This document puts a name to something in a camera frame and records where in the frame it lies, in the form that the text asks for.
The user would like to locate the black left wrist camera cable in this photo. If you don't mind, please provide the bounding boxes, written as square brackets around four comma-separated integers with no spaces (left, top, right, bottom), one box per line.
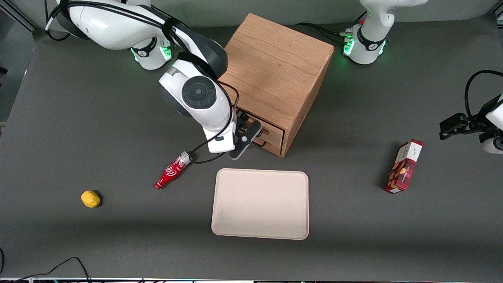
[464,70,503,118]

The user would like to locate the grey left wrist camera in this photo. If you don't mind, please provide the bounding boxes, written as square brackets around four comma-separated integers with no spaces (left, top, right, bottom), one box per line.
[479,133,503,154]

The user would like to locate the red cookie box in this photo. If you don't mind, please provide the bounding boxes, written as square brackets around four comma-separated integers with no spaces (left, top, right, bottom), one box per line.
[384,139,424,194]

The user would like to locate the red cola bottle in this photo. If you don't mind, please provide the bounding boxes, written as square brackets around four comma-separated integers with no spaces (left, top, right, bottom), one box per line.
[154,151,193,190]

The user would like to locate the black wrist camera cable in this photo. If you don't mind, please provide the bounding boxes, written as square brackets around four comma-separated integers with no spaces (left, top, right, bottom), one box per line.
[45,0,240,164]
[464,70,503,118]

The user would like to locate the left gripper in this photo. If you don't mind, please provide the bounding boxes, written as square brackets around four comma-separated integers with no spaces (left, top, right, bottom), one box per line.
[439,94,503,141]

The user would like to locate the black left arm base cables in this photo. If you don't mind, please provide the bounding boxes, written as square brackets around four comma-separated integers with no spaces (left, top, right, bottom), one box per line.
[295,11,368,46]

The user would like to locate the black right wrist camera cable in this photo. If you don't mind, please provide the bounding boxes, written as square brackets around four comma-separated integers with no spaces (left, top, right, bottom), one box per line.
[45,0,240,164]

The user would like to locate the beige rectangular tray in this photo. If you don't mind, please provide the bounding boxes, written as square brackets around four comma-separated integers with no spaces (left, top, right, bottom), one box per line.
[211,168,310,240]

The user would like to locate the yellow lemon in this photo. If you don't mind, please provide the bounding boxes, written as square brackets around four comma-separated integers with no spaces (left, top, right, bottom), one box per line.
[81,190,101,208]

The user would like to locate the oak wooden drawer cabinet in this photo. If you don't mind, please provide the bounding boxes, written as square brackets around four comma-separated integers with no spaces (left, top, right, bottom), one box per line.
[217,13,335,158]

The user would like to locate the black cable at table edge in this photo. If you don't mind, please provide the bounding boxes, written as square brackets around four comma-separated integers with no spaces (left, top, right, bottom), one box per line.
[0,248,93,283]

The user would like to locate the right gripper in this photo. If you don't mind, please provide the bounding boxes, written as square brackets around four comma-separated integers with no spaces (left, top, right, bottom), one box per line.
[204,111,257,154]

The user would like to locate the wooden drawer with black handle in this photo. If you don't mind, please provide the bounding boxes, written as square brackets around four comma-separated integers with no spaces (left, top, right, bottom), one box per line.
[235,108,285,147]
[252,136,283,157]

